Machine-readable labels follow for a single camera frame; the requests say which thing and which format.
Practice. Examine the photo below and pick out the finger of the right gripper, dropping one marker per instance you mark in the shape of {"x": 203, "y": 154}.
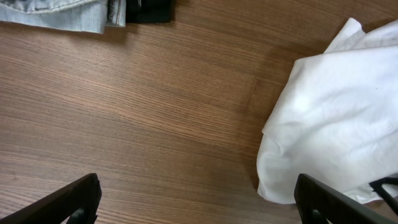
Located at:
{"x": 377, "y": 186}

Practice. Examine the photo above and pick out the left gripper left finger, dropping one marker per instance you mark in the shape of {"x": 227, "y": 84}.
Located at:
{"x": 76, "y": 202}

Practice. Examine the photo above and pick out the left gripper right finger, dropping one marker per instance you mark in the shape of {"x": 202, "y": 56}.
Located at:
{"x": 319, "y": 203}

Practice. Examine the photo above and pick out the white shirt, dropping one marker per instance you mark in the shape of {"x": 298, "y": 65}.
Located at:
{"x": 336, "y": 118}

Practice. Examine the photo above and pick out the light denim folded garment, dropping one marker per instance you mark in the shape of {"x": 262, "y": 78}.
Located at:
{"x": 71, "y": 15}

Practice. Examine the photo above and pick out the black folded garment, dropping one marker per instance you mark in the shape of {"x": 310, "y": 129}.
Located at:
{"x": 149, "y": 11}

